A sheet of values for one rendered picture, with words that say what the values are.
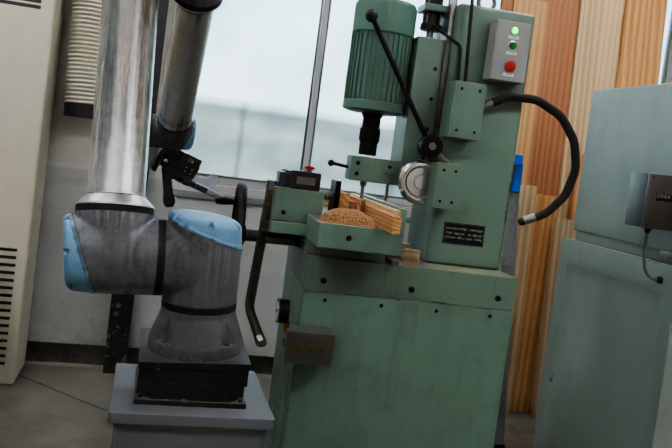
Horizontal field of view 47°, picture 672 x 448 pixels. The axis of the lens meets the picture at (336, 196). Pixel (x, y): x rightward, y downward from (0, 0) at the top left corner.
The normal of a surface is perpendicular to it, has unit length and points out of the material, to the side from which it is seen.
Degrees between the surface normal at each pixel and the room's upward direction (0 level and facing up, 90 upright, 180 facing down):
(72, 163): 90
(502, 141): 90
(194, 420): 90
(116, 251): 79
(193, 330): 73
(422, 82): 90
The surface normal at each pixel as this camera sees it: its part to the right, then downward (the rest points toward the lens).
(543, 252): 0.24, 0.04
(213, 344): 0.51, -0.20
